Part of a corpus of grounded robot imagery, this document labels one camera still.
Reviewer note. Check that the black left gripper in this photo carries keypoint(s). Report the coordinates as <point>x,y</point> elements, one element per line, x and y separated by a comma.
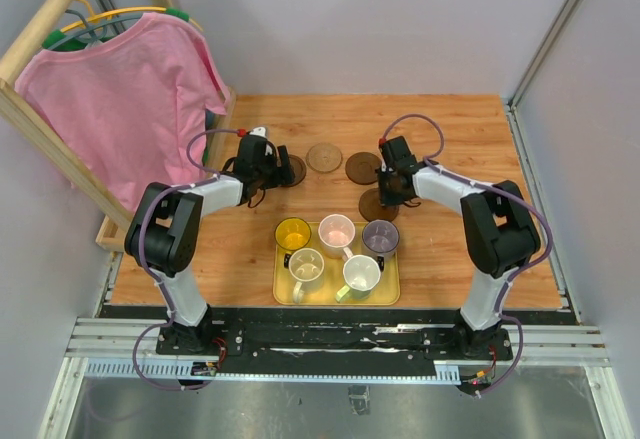
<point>284,173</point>

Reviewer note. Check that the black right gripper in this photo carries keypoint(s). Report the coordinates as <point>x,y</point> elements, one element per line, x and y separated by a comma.
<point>384,197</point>

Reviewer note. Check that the dark brown coaster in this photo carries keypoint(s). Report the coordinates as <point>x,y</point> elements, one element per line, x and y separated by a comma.
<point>299,170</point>
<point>361,168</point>
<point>371,208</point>

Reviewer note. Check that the light woven rattan coaster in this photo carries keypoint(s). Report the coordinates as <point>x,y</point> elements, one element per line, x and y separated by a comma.
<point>324,157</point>

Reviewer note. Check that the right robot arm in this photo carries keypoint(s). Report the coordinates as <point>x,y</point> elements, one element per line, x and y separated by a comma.
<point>499,230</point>

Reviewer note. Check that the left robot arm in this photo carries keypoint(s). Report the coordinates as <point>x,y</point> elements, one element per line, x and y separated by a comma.
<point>163,234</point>

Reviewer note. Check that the yellow transparent cup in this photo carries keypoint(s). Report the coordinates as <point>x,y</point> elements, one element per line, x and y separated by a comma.
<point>292,234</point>

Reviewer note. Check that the purple transparent cup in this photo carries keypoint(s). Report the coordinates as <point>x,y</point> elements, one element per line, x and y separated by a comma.
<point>380,240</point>

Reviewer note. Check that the pink mug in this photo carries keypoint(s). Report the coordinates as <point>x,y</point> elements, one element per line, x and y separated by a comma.
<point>336,232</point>

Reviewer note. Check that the beige smiley mug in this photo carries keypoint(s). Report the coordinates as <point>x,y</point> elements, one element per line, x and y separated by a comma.
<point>306,266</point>

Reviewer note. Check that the yellow plastic tray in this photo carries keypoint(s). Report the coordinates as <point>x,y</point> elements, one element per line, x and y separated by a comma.
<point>386,293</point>

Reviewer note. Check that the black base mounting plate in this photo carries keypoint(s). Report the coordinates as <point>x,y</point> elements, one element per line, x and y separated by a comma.
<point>334,342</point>

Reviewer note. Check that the pink t-shirt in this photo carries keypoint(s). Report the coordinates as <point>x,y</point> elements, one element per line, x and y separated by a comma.
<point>133,108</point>

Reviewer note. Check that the grey clothes hanger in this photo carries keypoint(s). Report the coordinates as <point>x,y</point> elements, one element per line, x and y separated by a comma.
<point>91,30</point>

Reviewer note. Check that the wooden hanging rod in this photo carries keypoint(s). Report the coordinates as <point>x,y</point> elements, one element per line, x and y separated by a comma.
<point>28,42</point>

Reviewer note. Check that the white mug green handle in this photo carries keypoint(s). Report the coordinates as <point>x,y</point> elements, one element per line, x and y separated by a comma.
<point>361,276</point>

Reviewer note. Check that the wooden clothes rack frame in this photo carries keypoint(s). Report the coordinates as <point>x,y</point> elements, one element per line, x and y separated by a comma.
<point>19,113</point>

